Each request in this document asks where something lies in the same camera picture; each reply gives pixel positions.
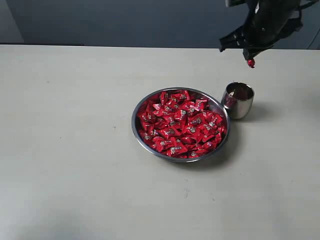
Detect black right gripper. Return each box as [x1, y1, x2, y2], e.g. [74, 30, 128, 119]
[219, 0, 303, 61]

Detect red wrapped candy front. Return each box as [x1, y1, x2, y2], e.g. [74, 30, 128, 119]
[166, 144, 188, 158]

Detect red wrapped candy back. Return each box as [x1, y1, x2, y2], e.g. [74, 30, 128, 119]
[170, 90, 191, 103]

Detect small steel cup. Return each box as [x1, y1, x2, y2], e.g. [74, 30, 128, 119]
[221, 82, 255, 120]

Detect red wrapped candy front-left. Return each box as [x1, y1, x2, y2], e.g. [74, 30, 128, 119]
[152, 136, 178, 153]

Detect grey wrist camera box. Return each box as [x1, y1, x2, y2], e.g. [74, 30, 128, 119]
[225, 0, 246, 8]

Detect black camera cable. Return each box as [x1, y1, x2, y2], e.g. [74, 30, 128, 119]
[287, 0, 318, 38]

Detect round steel bowl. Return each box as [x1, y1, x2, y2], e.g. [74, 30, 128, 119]
[131, 87, 230, 163]

